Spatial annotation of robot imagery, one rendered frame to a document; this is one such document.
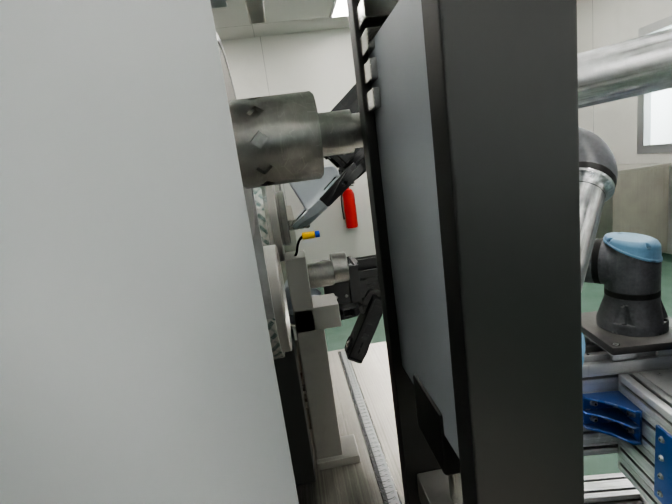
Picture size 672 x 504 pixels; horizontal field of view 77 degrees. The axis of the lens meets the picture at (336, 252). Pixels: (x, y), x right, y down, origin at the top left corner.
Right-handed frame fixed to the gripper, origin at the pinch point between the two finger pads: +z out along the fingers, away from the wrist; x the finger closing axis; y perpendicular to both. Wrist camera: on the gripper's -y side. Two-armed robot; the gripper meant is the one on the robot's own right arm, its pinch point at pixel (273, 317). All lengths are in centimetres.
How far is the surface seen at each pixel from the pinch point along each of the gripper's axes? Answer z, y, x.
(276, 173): -4.5, 22.0, 33.2
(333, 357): -9.6, -19.0, -22.2
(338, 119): -9.5, 25.2, 32.4
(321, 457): -4.1, -17.6, 11.2
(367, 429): -11.8, -19.0, 5.1
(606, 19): -357, 131, -368
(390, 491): -12.1, -19.0, 18.3
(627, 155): -357, -8, -340
